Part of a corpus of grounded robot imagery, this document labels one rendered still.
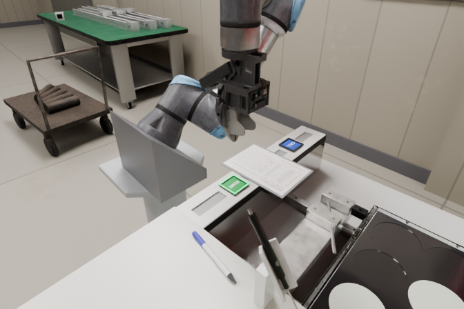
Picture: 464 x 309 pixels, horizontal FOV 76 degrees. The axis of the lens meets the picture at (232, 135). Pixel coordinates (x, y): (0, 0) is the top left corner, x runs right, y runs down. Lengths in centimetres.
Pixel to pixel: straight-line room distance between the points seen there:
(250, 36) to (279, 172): 39
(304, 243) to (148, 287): 36
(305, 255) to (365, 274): 12
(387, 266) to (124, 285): 52
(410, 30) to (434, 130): 72
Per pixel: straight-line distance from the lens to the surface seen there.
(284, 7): 99
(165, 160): 86
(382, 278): 73
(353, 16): 254
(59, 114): 303
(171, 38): 366
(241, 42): 55
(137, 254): 64
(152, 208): 113
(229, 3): 54
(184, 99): 97
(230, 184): 75
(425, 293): 74
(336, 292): 67
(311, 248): 75
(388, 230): 82
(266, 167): 82
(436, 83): 242
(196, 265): 60
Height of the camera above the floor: 145
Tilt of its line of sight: 30 degrees down
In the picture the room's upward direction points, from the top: straight up
